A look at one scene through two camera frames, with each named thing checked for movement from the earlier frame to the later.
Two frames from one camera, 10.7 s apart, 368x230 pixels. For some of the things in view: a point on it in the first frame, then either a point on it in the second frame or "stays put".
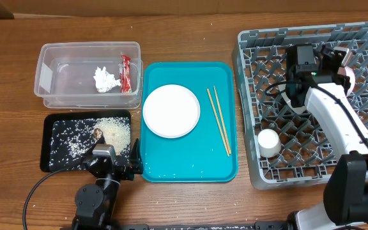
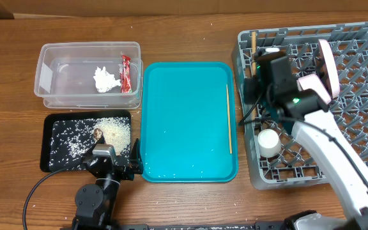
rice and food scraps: (71, 140) stays put
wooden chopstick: (211, 101) -> (254, 48)
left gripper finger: (135, 158) stays put
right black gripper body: (344, 79) -> (254, 91)
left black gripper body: (121, 173) stays put
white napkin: (104, 80) stays put
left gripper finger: (101, 140) stays put
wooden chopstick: (222, 120) -> (230, 151)
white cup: (269, 142) stays put
